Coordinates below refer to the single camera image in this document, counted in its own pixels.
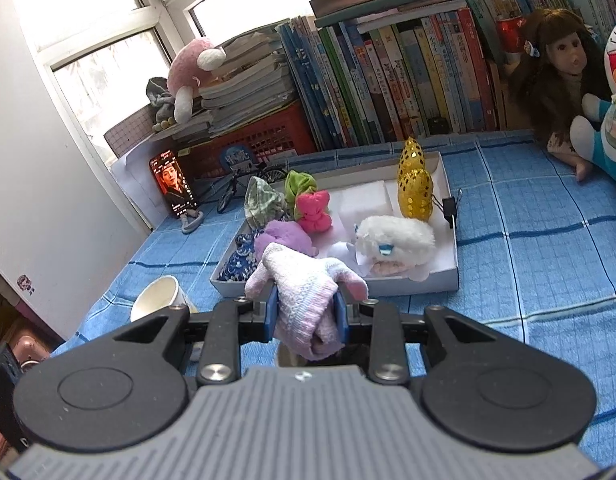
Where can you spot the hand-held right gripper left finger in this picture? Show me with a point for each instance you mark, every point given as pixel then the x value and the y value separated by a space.
pixel 269 315

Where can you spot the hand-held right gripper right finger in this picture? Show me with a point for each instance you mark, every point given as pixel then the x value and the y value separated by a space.
pixel 339 317

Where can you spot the white and pink sock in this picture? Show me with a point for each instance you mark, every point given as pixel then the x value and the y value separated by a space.
pixel 303 300

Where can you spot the blue floral pouch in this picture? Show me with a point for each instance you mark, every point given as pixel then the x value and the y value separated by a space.
pixel 237 265

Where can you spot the purple plush toy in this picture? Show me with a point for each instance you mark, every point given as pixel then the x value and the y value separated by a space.
pixel 283 237

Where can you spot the white shallow box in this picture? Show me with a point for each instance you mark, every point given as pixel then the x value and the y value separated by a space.
pixel 428 280

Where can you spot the white fluffy plush toy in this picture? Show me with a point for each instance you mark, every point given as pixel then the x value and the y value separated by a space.
pixel 398 240

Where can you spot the light green patterned cloth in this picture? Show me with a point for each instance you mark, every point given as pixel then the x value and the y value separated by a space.
pixel 263 200

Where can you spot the white foam block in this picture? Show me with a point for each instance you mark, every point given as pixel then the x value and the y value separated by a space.
pixel 365 205

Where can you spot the green mesh cloth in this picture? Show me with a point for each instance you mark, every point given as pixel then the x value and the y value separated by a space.
pixel 298 185

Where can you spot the gold perforated ornament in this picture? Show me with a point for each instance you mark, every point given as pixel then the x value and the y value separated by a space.
pixel 415 185

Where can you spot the cartoon girl sticker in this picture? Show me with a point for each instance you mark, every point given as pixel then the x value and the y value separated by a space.
pixel 25 283

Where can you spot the scribbled paper cup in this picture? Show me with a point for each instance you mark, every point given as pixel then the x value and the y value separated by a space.
pixel 157 300

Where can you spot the toy bicycle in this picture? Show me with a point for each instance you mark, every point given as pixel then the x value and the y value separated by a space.
pixel 237 185

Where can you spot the black binder clip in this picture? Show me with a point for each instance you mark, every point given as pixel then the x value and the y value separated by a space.
pixel 450 207

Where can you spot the blue round sign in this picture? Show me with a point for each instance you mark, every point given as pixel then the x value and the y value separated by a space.
pixel 236 157

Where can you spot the smartphone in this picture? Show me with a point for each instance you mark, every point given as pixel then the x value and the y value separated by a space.
pixel 172 185

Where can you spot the red plastic basket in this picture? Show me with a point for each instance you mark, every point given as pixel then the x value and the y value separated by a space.
pixel 268 140

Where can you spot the white paper sheet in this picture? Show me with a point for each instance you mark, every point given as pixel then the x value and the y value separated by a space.
pixel 132 190

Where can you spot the blue checked tablecloth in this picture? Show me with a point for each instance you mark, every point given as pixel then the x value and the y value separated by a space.
pixel 538 260

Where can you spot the small black box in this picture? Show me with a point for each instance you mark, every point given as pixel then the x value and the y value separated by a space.
pixel 438 126

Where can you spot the grid board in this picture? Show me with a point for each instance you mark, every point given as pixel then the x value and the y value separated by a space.
pixel 127 135

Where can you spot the stack of magazines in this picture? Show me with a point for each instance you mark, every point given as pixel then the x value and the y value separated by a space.
pixel 242 80

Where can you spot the row of colourful books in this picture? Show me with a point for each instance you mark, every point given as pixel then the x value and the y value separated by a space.
pixel 388 85

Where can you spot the grey fabric bundle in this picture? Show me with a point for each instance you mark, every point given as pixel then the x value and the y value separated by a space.
pixel 157 97

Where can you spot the pink and white plush toy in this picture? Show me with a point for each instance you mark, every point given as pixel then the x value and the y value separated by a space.
pixel 187 70

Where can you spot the blue cat plush toy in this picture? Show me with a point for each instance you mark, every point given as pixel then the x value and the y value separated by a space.
pixel 598 145

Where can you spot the red can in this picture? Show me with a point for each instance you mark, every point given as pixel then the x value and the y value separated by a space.
pixel 510 32

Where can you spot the brown haired doll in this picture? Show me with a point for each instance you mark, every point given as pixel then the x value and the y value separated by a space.
pixel 563 60

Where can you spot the white window frame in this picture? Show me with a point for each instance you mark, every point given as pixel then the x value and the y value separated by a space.
pixel 152 5

